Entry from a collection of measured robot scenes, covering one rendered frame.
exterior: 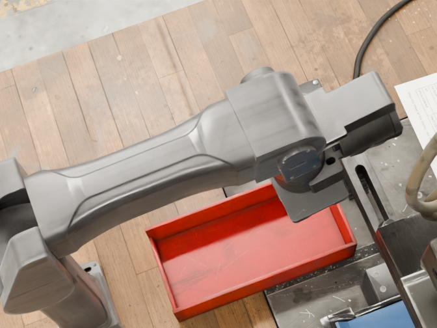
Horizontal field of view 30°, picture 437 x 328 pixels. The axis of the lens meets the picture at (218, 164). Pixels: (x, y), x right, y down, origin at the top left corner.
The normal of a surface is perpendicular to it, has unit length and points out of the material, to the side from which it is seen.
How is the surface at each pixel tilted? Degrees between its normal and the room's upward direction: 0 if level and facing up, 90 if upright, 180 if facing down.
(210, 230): 0
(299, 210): 13
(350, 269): 0
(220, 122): 2
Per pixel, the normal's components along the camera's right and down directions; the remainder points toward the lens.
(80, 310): 0.43, 0.82
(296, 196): -0.18, -0.18
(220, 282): -0.07, -0.37
